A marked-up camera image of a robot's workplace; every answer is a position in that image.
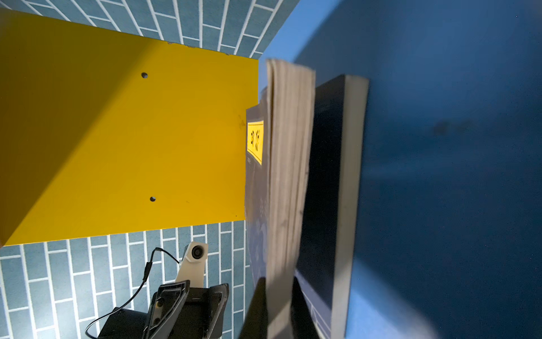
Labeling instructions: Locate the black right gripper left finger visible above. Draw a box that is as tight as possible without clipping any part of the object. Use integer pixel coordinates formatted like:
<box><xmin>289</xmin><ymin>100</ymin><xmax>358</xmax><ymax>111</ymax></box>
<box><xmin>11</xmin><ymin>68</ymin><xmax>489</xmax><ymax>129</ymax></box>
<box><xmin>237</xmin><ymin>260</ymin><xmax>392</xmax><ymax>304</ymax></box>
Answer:
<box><xmin>239</xmin><ymin>277</ymin><xmax>268</xmax><ymax>339</ymax></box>

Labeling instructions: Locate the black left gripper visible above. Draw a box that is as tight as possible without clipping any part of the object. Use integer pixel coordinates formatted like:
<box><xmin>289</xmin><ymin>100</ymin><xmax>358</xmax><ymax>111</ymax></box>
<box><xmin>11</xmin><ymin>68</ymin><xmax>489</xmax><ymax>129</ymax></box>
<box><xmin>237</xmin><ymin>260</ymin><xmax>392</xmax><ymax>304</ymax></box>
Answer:
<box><xmin>142</xmin><ymin>281</ymin><xmax>230</xmax><ymax>338</ymax></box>

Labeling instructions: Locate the navy book yellow label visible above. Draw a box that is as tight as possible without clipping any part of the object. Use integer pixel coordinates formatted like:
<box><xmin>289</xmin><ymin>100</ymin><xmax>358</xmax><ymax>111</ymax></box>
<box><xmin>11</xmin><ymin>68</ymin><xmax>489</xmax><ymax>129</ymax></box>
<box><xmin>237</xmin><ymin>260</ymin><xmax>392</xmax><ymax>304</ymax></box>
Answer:
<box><xmin>296</xmin><ymin>74</ymin><xmax>369</xmax><ymax>338</ymax></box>

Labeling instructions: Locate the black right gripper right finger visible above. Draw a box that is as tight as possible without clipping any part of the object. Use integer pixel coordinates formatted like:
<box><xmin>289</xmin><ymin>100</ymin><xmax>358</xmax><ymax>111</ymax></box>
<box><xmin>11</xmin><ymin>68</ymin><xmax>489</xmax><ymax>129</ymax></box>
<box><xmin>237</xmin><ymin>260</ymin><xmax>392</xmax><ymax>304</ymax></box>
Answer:
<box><xmin>291</xmin><ymin>277</ymin><xmax>320</xmax><ymax>339</ymax></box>

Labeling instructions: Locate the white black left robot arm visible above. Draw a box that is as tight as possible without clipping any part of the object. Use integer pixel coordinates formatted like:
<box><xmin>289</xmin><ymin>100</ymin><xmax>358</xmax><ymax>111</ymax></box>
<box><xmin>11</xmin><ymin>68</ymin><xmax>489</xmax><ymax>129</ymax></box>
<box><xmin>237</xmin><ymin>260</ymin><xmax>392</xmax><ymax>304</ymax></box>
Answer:
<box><xmin>98</xmin><ymin>281</ymin><xmax>230</xmax><ymax>338</ymax></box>

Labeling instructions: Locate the yellow pink blue bookshelf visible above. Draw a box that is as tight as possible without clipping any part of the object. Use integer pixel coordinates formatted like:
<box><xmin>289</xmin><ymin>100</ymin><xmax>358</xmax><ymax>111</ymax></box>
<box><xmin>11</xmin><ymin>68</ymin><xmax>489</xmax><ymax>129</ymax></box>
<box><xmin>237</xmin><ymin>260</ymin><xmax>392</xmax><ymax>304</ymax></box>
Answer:
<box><xmin>1</xmin><ymin>1</ymin><xmax>541</xmax><ymax>338</ymax></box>

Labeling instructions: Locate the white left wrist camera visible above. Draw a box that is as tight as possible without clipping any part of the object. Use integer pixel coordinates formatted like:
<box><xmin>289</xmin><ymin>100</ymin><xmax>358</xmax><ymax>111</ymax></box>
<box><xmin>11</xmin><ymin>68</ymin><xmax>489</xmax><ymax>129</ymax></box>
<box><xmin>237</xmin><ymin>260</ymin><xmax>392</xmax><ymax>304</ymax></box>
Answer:
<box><xmin>175</xmin><ymin>242</ymin><xmax>208</xmax><ymax>288</ymax></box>

